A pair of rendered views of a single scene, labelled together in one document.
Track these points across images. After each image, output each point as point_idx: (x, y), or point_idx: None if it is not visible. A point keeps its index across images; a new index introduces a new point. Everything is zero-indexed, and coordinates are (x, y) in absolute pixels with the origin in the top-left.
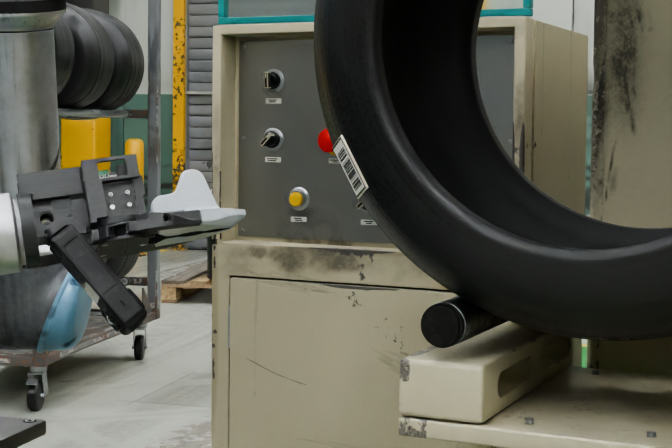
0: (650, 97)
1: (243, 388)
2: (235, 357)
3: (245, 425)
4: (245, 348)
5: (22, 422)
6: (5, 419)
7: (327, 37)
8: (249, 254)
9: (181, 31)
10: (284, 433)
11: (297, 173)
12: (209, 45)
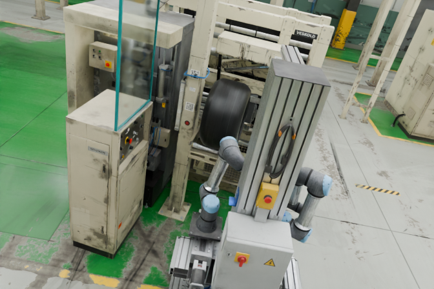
0: (197, 113)
1: (121, 197)
2: (120, 193)
3: (121, 203)
4: (121, 190)
5: (196, 213)
6: (194, 216)
7: (236, 134)
8: (122, 173)
9: None
10: (125, 197)
11: (121, 151)
12: None
